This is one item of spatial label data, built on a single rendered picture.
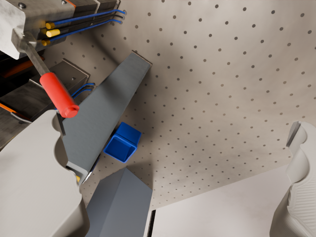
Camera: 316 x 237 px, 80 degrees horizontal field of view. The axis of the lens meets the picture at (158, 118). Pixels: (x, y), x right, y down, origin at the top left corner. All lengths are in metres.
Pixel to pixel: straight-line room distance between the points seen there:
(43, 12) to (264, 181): 2.04
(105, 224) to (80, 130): 0.55
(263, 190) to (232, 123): 1.55
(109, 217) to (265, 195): 1.75
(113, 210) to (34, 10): 0.70
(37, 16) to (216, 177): 0.82
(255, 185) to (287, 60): 1.63
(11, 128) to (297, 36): 0.72
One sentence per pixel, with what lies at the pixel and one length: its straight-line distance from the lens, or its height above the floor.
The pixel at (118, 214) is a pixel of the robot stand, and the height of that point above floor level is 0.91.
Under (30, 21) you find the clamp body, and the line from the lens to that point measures 0.31.
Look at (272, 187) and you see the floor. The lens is 2.21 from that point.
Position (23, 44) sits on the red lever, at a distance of 0.30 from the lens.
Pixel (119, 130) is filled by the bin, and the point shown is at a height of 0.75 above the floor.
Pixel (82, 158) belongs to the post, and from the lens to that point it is 0.27.
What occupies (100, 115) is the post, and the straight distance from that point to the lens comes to 0.34.
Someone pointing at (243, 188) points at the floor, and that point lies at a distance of 2.17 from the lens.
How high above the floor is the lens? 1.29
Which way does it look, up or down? 55 degrees down
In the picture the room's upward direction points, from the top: 164 degrees counter-clockwise
